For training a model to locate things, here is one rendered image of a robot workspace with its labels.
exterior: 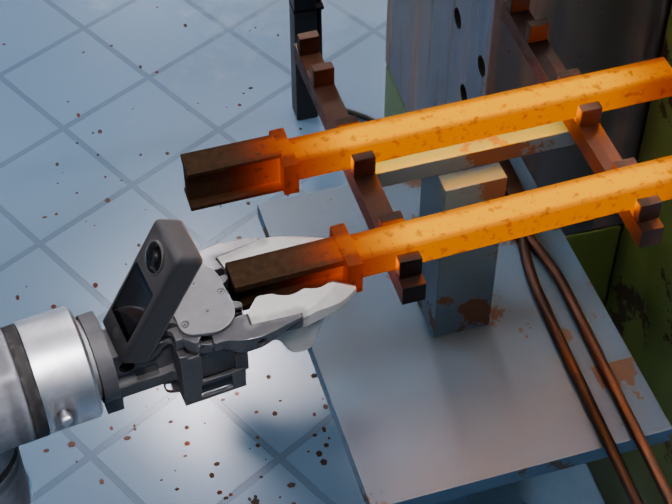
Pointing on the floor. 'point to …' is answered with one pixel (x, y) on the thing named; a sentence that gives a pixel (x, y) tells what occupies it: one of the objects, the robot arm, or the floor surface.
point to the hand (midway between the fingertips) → (327, 264)
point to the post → (299, 23)
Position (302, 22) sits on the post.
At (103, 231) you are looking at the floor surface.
